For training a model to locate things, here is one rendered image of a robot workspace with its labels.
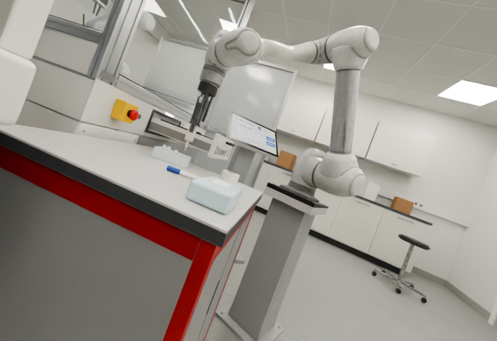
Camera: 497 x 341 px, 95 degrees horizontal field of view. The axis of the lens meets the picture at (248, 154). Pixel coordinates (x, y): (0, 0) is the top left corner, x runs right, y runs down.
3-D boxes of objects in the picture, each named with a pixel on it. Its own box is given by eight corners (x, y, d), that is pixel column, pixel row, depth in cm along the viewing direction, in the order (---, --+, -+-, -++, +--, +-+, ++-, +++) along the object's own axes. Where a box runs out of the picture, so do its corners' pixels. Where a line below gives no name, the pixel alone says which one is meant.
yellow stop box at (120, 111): (134, 125, 88) (140, 107, 88) (120, 120, 81) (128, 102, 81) (123, 120, 89) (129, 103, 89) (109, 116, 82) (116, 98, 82)
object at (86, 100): (199, 148, 172) (206, 130, 172) (80, 120, 72) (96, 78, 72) (97, 109, 189) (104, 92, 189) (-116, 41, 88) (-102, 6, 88)
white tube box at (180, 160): (188, 166, 91) (191, 157, 91) (183, 168, 83) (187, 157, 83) (157, 154, 90) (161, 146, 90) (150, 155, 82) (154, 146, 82)
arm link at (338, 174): (332, 186, 126) (369, 200, 108) (310, 191, 119) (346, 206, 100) (345, 36, 111) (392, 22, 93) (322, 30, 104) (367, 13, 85)
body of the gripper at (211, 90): (217, 84, 86) (208, 108, 86) (219, 90, 94) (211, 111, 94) (199, 77, 85) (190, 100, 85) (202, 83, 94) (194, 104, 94)
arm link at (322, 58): (301, 41, 114) (322, 33, 102) (327, 41, 122) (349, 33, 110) (302, 68, 117) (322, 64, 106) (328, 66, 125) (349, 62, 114)
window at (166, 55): (203, 122, 165) (249, -2, 165) (115, 73, 80) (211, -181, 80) (202, 121, 165) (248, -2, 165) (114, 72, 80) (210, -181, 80)
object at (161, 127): (224, 156, 126) (228, 146, 126) (209, 153, 100) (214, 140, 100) (162, 132, 132) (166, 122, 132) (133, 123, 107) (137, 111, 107)
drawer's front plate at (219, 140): (227, 160, 127) (234, 141, 127) (210, 157, 98) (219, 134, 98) (224, 159, 127) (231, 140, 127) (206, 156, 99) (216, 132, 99)
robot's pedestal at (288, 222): (283, 331, 133) (330, 208, 133) (257, 358, 108) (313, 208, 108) (245, 297, 150) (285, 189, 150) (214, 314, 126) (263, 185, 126)
